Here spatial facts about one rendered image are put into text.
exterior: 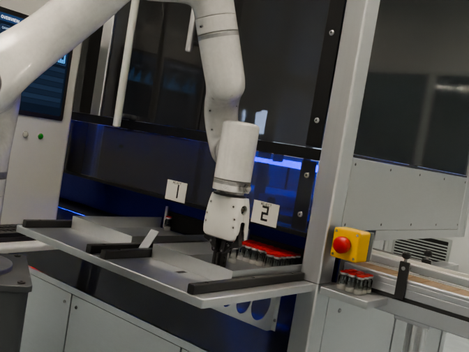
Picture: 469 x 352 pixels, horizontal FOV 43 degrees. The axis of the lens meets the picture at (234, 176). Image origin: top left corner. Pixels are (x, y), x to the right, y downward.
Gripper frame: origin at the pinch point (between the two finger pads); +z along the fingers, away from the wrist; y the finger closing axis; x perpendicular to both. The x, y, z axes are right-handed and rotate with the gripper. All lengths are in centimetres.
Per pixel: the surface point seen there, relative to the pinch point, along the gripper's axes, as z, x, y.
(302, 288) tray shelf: 5.1, -19.6, -10.9
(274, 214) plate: -10.0, -23.9, 3.9
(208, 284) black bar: 2.4, 11.8, -8.1
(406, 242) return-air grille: 45, -482, 160
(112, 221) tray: 2, -12, 54
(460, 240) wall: 31, -484, 108
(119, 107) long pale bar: -32, -17, 65
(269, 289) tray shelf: 4.3, -6.3, -10.5
